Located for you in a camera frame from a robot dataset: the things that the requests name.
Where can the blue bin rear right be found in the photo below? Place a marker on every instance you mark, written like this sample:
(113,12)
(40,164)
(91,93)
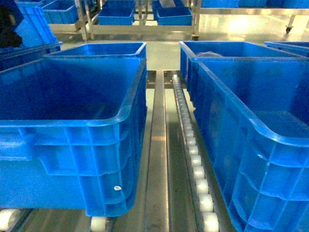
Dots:
(193,51)

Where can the blue bin rear left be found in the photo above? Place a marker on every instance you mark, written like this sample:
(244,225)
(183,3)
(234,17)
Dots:
(115,50)

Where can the large blue bin left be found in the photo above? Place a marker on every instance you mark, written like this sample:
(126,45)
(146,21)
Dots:
(71,134)

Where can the large blue bin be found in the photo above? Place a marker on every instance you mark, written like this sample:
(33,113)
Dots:
(71,134)
(254,121)

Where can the large blue bin right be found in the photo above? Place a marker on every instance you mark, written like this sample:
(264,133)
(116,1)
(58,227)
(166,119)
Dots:
(254,121)

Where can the white roller conveyor track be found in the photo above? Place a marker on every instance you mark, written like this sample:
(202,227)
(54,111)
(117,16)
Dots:
(203,204)

